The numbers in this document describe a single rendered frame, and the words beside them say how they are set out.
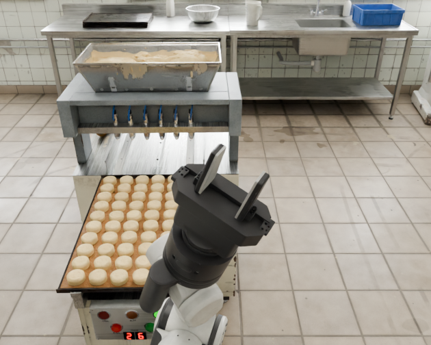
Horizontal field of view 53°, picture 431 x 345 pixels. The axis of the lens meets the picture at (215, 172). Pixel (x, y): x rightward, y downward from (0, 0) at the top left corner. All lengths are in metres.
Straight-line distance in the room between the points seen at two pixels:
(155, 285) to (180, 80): 1.24
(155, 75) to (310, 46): 2.77
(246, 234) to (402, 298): 2.21
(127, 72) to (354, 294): 1.69
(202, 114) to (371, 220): 1.69
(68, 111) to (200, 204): 1.36
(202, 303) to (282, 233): 2.29
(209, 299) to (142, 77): 1.24
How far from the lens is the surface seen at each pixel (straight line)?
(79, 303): 1.32
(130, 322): 1.35
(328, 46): 4.36
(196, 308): 0.61
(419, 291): 2.72
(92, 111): 1.86
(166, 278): 0.57
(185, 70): 1.69
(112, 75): 1.74
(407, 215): 3.27
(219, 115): 1.81
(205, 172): 0.46
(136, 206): 1.53
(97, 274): 1.30
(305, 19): 4.65
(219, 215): 0.47
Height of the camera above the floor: 1.81
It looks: 31 degrees down
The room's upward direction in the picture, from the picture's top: straight up
